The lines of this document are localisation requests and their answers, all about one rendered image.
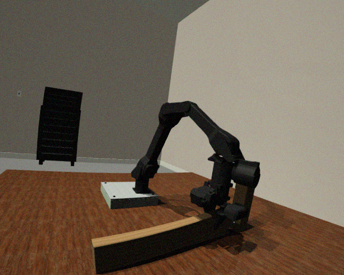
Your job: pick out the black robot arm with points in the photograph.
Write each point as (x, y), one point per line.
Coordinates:
(246, 173)

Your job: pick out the dark wooden side rail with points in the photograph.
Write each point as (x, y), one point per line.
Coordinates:
(115, 251)

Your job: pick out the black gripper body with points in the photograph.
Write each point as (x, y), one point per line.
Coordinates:
(233, 211)

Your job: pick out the wooden post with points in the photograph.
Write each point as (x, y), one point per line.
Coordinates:
(244, 196)

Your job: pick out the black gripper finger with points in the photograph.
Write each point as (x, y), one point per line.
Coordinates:
(209, 208)
(220, 217)

